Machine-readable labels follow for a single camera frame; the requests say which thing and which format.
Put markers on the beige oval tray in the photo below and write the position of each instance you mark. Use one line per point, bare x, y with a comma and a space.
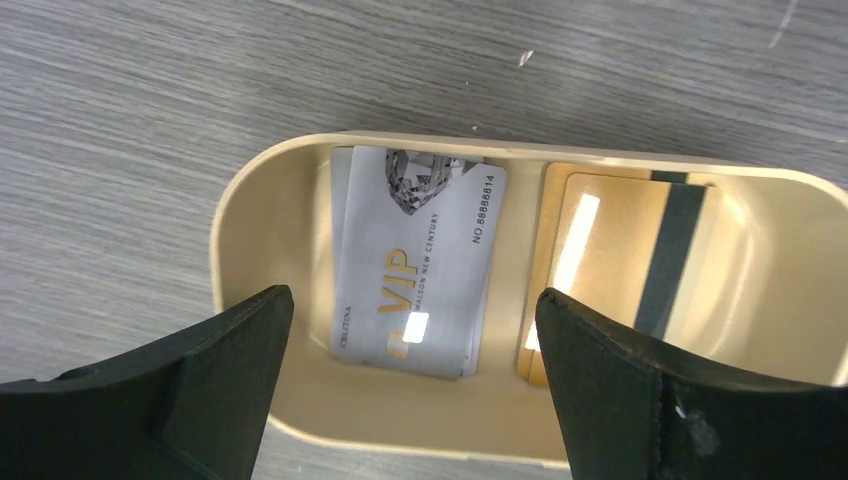
779, 287

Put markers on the gold striped credit card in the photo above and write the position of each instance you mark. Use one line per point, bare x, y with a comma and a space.
691, 323

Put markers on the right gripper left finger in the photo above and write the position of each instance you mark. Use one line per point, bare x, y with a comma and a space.
191, 405

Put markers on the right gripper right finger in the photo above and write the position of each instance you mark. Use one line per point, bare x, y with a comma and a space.
631, 406

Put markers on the white card in tray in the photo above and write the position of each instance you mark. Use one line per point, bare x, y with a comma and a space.
340, 161

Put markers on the orange card in tray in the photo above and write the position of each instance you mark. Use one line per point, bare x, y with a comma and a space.
616, 240

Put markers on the white credit card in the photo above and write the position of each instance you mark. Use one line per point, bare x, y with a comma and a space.
418, 236

